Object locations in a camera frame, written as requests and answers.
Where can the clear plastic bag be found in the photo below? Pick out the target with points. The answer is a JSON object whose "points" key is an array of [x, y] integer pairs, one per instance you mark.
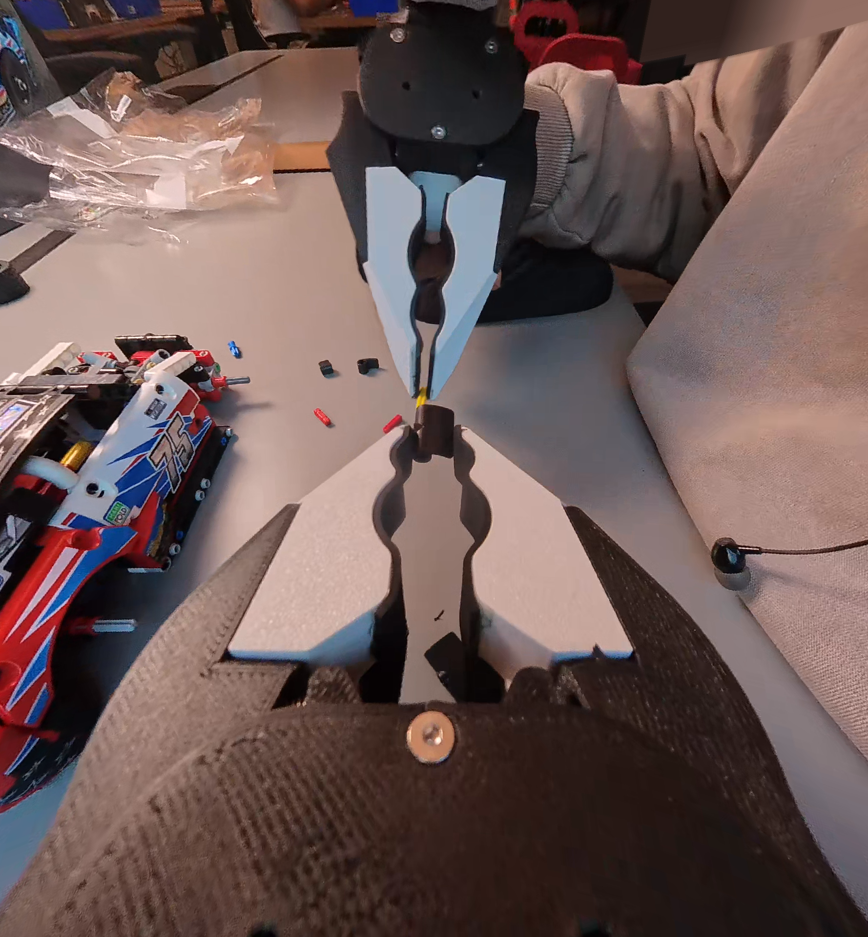
{"points": [[148, 146]]}

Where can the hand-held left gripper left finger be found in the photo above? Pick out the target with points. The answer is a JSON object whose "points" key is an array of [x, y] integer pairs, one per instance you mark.
{"points": [[309, 578]]}

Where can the person's right forearm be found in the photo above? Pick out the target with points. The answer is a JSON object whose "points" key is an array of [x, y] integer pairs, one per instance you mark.
{"points": [[624, 161]]}

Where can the lego race car model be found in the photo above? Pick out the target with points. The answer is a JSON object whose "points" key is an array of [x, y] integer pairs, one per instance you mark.
{"points": [[75, 549]]}

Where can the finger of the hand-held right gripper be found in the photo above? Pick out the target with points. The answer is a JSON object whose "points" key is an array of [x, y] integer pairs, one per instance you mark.
{"points": [[390, 241], [474, 249]]}

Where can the black chair armrest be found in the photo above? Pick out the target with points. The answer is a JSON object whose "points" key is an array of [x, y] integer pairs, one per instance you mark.
{"points": [[551, 293]]}

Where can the red plastic object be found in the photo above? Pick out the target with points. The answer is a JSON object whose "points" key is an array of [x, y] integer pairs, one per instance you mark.
{"points": [[573, 44]]}

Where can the flat black lego piece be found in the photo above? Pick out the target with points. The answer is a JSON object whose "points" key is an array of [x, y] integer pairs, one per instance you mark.
{"points": [[445, 655]]}

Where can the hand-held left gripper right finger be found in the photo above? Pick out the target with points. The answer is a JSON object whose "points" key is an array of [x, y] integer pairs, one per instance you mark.
{"points": [[544, 578]]}

